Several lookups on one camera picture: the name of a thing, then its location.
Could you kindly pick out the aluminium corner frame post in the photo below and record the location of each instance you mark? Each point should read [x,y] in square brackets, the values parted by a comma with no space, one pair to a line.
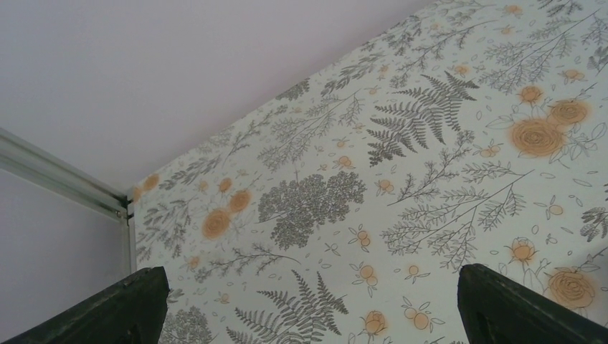
[36,165]

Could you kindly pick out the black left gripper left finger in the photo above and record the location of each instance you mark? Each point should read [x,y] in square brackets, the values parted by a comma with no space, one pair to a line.
[132,310]

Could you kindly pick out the floral patterned table mat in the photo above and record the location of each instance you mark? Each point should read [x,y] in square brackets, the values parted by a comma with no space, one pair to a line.
[343,210]

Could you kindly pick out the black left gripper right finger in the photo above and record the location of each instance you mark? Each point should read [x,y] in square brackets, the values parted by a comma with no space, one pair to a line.
[495,309]

